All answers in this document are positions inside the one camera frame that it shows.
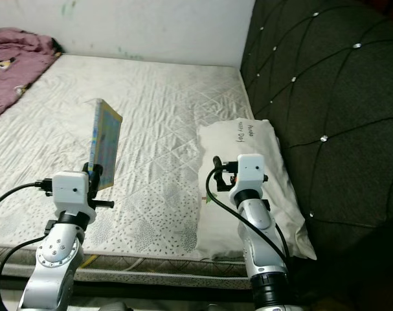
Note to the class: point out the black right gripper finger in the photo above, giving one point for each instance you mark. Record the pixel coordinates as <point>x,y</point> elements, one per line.
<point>216,164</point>

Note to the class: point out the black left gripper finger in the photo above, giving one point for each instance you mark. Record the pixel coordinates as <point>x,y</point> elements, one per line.
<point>91,178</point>

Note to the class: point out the white pillow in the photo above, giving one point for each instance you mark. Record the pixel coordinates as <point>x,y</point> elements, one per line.
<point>222,142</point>

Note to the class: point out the blue yellow children's book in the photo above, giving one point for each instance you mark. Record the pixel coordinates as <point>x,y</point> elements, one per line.
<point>107,142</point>

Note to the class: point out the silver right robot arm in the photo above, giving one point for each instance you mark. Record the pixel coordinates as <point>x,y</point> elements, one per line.
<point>261,227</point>

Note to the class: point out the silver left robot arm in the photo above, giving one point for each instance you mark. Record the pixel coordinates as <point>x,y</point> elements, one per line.
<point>57,259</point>

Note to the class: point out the grey quilted mattress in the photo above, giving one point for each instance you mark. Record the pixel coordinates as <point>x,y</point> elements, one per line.
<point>170,103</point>

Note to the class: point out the dark bed base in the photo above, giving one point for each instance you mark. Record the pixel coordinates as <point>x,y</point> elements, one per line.
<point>157,295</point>

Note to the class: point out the mauve cartoon print blanket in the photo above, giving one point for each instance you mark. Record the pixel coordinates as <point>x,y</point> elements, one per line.
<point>15,71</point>

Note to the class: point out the dark padded headboard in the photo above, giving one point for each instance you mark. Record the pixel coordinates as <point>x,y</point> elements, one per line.
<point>338,78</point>

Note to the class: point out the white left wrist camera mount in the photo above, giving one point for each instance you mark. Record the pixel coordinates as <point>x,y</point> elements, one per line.
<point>70,191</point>

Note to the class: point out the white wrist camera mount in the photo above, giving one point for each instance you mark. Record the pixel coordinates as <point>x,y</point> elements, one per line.
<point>252,170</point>
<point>70,191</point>

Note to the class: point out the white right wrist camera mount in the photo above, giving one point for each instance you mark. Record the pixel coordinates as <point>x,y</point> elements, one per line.
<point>252,170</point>

